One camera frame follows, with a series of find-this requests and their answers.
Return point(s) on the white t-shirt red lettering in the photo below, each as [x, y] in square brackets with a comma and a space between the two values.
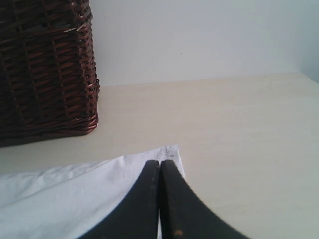
[65, 202]

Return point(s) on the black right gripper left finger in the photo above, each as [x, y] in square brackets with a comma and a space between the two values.
[137, 215]

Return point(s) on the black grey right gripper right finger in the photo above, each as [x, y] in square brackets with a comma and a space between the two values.
[183, 215]

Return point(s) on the dark red wicker basket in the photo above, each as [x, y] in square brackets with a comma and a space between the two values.
[48, 82]

